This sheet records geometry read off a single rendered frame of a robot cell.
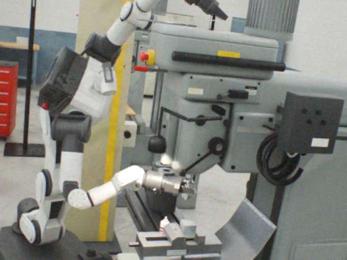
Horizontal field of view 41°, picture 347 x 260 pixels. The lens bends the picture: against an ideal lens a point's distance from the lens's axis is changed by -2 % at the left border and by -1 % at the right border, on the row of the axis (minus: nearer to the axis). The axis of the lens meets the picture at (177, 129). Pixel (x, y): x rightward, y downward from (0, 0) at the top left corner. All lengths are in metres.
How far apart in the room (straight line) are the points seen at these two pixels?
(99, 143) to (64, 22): 7.30
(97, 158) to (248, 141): 2.00
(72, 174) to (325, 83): 1.10
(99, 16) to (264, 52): 1.88
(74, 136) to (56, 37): 8.88
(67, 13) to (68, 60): 8.73
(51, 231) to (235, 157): 1.19
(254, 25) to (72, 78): 0.78
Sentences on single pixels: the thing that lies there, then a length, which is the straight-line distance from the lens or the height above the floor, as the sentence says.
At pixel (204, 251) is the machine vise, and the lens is 2.00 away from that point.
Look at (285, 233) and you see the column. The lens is 2.06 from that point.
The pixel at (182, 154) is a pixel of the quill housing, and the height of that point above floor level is 1.40.
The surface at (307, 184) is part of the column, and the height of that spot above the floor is 1.32.
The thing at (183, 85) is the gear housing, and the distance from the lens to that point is 1.72.
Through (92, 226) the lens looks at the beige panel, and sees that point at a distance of 3.91.
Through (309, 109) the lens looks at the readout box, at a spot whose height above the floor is 1.68.
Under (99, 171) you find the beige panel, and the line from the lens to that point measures 3.72.
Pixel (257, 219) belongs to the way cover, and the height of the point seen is 1.09.
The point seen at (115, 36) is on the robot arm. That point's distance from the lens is 2.08.
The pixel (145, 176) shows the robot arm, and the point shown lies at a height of 1.26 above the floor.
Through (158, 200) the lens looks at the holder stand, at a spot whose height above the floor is 1.02.
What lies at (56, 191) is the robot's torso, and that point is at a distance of 2.43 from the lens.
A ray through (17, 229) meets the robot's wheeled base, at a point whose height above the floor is 0.59.
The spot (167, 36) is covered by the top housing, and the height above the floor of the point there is 1.85.
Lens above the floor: 1.94
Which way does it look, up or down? 14 degrees down
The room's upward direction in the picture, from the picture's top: 8 degrees clockwise
